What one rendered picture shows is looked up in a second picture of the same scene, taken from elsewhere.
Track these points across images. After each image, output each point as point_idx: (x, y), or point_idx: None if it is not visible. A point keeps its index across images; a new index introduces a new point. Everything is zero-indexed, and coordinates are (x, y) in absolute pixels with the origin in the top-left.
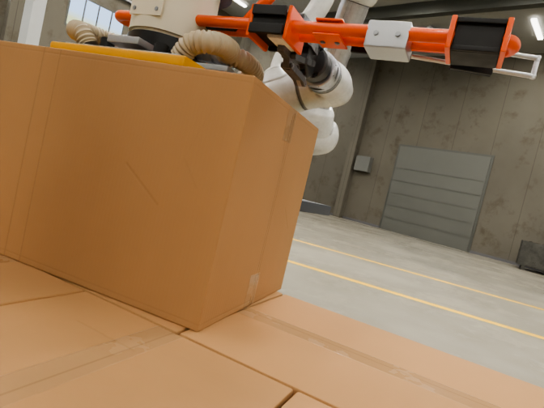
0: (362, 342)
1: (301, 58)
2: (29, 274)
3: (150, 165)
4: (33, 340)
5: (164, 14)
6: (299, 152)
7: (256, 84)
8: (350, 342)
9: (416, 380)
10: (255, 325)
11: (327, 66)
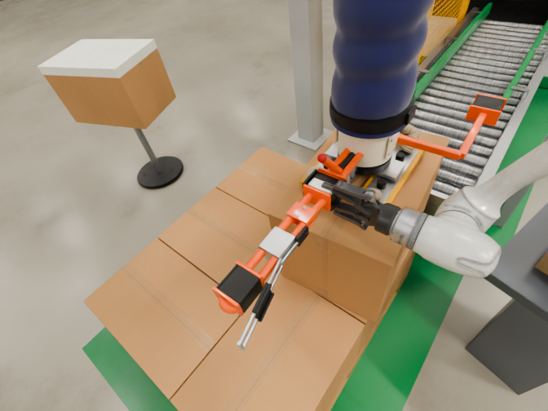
0: (299, 354)
1: (346, 211)
2: None
3: None
4: (260, 236)
5: (338, 142)
6: (351, 263)
7: (270, 216)
8: (298, 346)
9: (262, 366)
10: (299, 298)
11: (376, 229)
